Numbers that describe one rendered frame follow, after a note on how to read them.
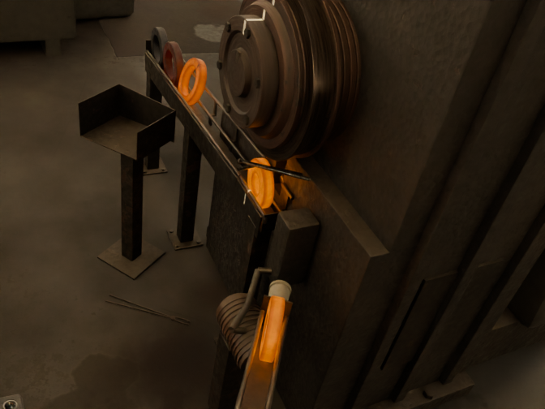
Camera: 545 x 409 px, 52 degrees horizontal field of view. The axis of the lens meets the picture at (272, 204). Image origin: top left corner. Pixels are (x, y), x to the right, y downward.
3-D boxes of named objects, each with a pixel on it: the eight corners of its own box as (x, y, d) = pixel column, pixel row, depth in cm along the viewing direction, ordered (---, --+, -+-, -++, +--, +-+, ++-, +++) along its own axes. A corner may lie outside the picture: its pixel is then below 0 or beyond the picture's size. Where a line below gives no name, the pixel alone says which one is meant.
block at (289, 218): (294, 264, 173) (311, 204, 158) (306, 282, 168) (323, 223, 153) (263, 271, 169) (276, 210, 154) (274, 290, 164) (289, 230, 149)
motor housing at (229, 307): (234, 385, 201) (256, 285, 168) (259, 441, 187) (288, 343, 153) (200, 396, 196) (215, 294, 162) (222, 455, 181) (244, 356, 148)
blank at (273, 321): (272, 350, 143) (259, 348, 143) (284, 291, 142) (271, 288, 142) (272, 372, 127) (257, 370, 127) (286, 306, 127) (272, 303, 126)
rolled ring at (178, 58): (176, 49, 224) (184, 48, 225) (162, 36, 238) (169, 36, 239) (176, 93, 233) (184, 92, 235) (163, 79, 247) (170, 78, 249)
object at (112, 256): (120, 227, 253) (118, 83, 208) (167, 253, 245) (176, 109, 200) (87, 251, 239) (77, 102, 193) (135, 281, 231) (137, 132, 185)
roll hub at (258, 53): (229, 92, 164) (241, -3, 146) (268, 147, 145) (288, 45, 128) (211, 94, 161) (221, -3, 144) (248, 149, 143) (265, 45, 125)
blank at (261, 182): (256, 152, 178) (246, 153, 177) (275, 162, 164) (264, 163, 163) (256, 200, 182) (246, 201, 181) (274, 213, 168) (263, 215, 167)
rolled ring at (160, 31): (161, 34, 237) (169, 34, 238) (150, 21, 250) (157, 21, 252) (161, 76, 247) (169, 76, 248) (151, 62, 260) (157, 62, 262)
